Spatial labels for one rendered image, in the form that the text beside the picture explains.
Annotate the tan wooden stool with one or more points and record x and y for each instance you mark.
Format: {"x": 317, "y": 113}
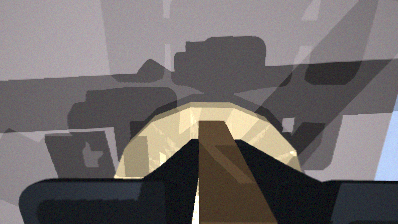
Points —
{"x": 227, "y": 192}

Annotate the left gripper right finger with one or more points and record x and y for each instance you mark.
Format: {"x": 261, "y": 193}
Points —
{"x": 328, "y": 202}

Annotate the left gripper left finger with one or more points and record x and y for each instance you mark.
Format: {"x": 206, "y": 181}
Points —
{"x": 149, "y": 200}

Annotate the brown rectangular mat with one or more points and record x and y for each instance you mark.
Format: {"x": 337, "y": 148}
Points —
{"x": 80, "y": 78}

